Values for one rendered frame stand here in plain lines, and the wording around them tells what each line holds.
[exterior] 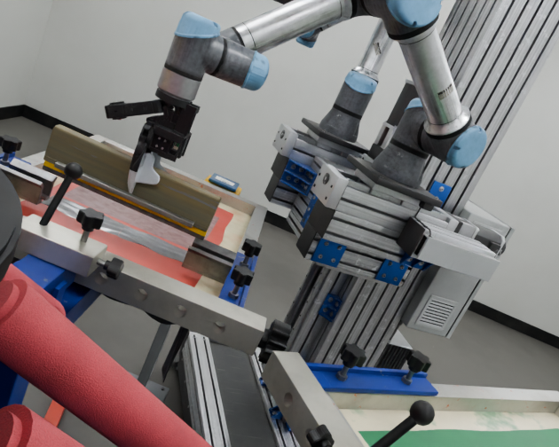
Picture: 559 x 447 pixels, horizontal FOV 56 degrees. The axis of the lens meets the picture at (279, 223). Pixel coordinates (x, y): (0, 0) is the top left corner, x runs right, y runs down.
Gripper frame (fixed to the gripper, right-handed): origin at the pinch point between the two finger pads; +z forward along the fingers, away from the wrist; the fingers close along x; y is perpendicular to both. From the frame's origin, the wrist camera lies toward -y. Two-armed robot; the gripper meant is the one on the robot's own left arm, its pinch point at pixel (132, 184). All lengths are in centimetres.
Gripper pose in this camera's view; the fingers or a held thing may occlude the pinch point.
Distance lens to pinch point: 111.7
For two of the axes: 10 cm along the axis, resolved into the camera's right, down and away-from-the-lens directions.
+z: -3.9, 8.7, 2.9
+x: 0.6, -2.9, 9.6
